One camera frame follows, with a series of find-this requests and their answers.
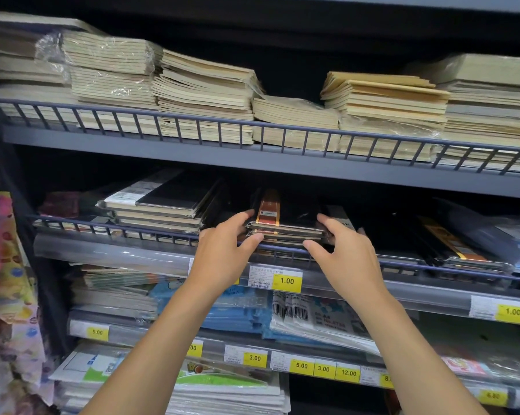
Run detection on stack of green white workbooks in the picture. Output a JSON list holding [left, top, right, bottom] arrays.
[[50, 341, 292, 415]]

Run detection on blue wrapped folder packs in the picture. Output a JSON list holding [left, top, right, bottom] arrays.
[[149, 278, 274, 335]]

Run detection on colourful illustrated book packs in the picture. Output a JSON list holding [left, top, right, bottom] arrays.
[[37, 190, 113, 229]]

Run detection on person's left hand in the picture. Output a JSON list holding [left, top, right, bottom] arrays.
[[186, 209, 265, 299]]

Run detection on person's right forearm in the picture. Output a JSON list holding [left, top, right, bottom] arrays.
[[354, 291, 490, 415]]

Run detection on row of yellow price labels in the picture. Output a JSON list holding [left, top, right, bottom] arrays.
[[69, 265, 520, 409]]

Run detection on clear wrapped barcode paper pack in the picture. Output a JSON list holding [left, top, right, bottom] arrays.
[[269, 291, 380, 355]]

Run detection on stacks of beige exercise books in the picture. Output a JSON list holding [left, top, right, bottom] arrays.
[[0, 10, 520, 173]]

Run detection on notebooks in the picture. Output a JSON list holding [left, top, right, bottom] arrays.
[[114, 220, 202, 232]]

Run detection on stack of pale grey workbooks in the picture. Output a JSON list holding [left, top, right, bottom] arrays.
[[69, 265, 161, 320]]

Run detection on stack of blue exercise books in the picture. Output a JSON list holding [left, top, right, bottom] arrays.
[[437, 198, 520, 275]]

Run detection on pastel wrapped paper packs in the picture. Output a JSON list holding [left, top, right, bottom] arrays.
[[415, 315, 520, 385]]

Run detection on hanging colourful packets display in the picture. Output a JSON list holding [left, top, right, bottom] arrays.
[[0, 133, 55, 415]]

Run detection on black notebook white band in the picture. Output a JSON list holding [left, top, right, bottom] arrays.
[[96, 168, 222, 219], [324, 204, 427, 264], [117, 227, 200, 236], [112, 211, 204, 227]]

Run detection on grey metal store shelving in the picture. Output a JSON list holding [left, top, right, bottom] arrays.
[[0, 0, 520, 415]]

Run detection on person's right hand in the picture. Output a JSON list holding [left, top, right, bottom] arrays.
[[302, 213, 388, 305]]

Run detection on person's left forearm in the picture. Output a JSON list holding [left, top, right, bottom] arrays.
[[80, 289, 219, 415]]

